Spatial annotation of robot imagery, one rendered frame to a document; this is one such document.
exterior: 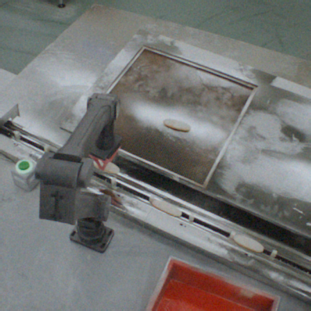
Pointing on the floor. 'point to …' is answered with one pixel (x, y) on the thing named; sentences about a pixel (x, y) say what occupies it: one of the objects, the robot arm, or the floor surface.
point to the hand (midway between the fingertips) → (105, 164)
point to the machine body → (5, 78)
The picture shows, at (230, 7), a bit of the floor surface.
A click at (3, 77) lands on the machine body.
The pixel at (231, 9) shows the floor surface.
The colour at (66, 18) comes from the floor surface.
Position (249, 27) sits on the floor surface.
